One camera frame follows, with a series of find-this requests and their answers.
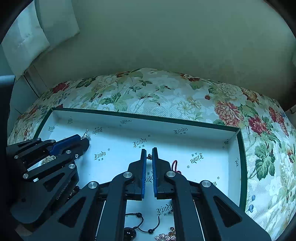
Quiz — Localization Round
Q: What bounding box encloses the floral quilted cloth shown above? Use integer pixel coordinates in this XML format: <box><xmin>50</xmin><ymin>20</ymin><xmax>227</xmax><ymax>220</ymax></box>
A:
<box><xmin>7</xmin><ymin>67</ymin><xmax>296</xmax><ymax>241</ymax></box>

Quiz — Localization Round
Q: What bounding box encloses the white hanging cloth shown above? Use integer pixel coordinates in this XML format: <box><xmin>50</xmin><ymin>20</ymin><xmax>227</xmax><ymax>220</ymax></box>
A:
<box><xmin>35</xmin><ymin>0</ymin><xmax>80</xmax><ymax>47</ymax></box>

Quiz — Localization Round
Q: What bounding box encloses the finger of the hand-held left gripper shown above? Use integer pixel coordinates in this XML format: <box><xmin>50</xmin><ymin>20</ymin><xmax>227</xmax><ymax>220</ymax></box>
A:
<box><xmin>6</xmin><ymin>135</ymin><xmax>82</xmax><ymax>166</ymax></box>
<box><xmin>23</xmin><ymin>140</ymin><xmax>90</xmax><ymax>180</ymax></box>

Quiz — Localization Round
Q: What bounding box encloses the white stitched pillow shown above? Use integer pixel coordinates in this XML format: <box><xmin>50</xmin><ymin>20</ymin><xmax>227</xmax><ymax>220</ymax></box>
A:
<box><xmin>1</xmin><ymin>5</ymin><xmax>50</xmax><ymax>77</ymax></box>

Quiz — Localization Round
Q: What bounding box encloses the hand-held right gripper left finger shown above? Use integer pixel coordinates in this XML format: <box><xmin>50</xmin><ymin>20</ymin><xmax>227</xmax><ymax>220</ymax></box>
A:
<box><xmin>28</xmin><ymin>149</ymin><xmax>147</xmax><ymax>241</ymax></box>

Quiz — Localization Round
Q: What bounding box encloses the black cord bead necklace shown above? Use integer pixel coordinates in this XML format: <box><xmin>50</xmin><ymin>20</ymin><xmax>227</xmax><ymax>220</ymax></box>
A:
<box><xmin>124</xmin><ymin>212</ymin><xmax>162</xmax><ymax>241</ymax></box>

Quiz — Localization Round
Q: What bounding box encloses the red knotted cord charm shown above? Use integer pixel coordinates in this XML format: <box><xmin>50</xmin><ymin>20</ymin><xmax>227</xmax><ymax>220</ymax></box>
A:
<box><xmin>172</xmin><ymin>160</ymin><xmax>183</xmax><ymax>174</ymax></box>

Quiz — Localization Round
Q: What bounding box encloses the white pearl necklace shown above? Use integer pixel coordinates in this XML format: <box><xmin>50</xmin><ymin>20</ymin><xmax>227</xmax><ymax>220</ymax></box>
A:
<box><xmin>40</xmin><ymin>155</ymin><xmax>57</xmax><ymax>165</ymax></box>

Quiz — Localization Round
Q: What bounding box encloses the green box with white lining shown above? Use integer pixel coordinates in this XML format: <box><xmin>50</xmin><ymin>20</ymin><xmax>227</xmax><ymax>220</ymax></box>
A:
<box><xmin>35</xmin><ymin>107</ymin><xmax>246</xmax><ymax>241</ymax></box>

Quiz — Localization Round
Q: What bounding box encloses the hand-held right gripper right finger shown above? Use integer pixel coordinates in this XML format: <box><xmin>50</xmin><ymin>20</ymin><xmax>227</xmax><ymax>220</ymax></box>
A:
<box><xmin>151</xmin><ymin>147</ymin><xmax>271</xmax><ymax>241</ymax></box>

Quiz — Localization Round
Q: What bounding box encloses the gold rhinestone brooch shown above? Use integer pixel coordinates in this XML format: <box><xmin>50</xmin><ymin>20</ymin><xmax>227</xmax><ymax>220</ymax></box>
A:
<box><xmin>154</xmin><ymin>232</ymin><xmax>177</xmax><ymax>241</ymax></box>

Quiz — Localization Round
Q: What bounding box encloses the dark red bead necklace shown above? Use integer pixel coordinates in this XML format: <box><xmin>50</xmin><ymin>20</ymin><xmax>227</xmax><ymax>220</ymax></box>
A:
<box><xmin>69</xmin><ymin>185</ymin><xmax>81</xmax><ymax>202</ymax></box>

